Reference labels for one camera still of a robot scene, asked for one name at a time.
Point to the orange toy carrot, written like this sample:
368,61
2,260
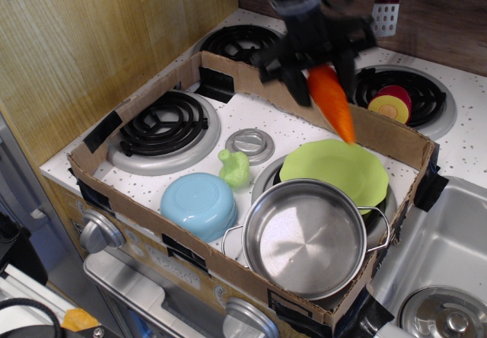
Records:
329,96

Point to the light blue plastic bowl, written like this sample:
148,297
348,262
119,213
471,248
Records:
201,203

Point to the brown cardboard fence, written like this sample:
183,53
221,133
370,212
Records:
373,131

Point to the front left black burner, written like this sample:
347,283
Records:
175,132

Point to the red yellow toy fruit half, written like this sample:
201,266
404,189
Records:
394,102

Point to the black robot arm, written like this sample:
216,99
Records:
288,8

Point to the silver centre stove knob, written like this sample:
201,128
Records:
256,144

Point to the stainless steel sink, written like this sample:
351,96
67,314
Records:
445,246

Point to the light green plastic plate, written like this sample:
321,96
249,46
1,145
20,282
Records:
352,169

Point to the left silver oven knob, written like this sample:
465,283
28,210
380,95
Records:
99,233

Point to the green toy vegetable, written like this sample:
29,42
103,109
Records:
235,169

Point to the back right black burner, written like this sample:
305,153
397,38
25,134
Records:
434,111

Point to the silver oven knob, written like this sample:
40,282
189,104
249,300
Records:
243,320
99,233

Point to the orange cloth scrap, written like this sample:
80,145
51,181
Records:
77,319

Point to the silver sink drain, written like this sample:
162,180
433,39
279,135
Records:
441,311

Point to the silver oven door handle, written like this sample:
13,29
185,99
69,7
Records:
144,302

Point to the stainless steel pot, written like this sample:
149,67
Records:
309,238

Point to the right silver oven knob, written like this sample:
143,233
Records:
243,320

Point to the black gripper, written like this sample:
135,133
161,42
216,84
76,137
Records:
313,39

